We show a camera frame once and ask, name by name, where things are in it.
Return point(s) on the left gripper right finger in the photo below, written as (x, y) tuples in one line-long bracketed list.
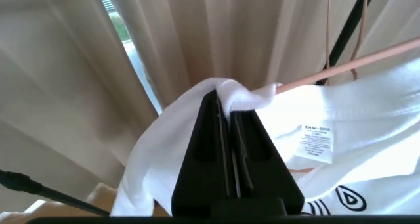
[(269, 184)]

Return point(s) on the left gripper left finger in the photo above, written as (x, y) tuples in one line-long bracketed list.
[(203, 184)]

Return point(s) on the white printed T-shirt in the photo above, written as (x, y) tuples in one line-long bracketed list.
[(361, 119)]

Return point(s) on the black clothes rack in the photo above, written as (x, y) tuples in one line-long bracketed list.
[(349, 30)]

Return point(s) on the beige curtain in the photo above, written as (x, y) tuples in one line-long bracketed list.
[(213, 30)]

